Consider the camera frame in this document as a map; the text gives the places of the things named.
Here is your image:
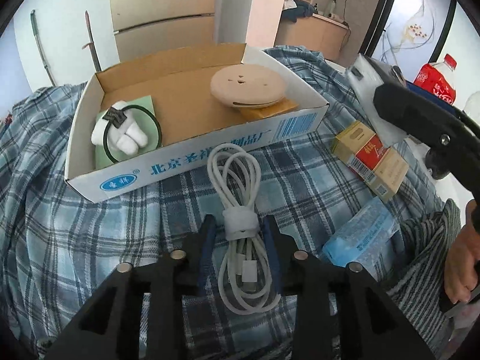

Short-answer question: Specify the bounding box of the white charging cable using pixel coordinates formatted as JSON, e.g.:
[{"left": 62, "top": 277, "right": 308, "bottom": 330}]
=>
[{"left": 206, "top": 142, "right": 283, "bottom": 316}]

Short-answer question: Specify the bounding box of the blue tissue pack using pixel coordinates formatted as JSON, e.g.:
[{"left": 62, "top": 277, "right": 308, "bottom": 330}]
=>
[{"left": 322, "top": 197, "right": 404, "bottom": 281}]

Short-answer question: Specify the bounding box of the green card with black ring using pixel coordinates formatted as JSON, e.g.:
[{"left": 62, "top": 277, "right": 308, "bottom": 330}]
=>
[{"left": 90, "top": 95, "right": 163, "bottom": 170}]

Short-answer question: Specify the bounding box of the yellow sponge block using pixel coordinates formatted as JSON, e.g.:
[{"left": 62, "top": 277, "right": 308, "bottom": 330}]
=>
[{"left": 238, "top": 98, "right": 299, "bottom": 122}]

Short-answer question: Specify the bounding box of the striped grey cloth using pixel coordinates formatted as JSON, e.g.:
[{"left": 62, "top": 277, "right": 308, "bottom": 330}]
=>
[{"left": 385, "top": 199, "right": 461, "bottom": 348}]

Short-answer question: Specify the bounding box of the gold red cigarette carton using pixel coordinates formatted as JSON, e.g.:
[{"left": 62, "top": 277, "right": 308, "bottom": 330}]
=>
[{"left": 332, "top": 120, "right": 409, "bottom": 203}]

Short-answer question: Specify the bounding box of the beige vanity cabinet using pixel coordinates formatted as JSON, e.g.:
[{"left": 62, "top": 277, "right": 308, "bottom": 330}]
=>
[{"left": 274, "top": 15, "right": 349, "bottom": 61}]

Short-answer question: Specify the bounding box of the dark blue clothes pile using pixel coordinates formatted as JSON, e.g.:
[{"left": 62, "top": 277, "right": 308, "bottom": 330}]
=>
[{"left": 281, "top": 0, "right": 317, "bottom": 23}]

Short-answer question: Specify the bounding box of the blue plaid cloth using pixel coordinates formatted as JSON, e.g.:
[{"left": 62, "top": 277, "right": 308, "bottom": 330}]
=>
[{"left": 0, "top": 45, "right": 451, "bottom": 360}]

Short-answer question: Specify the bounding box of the white cardboard tray box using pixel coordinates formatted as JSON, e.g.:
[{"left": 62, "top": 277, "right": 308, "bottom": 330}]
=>
[{"left": 64, "top": 43, "right": 329, "bottom": 203}]

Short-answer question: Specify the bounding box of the person's right hand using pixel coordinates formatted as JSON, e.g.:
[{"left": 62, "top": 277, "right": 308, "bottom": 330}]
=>
[{"left": 444, "top": 200, "right": 479, "bottom": 304}]

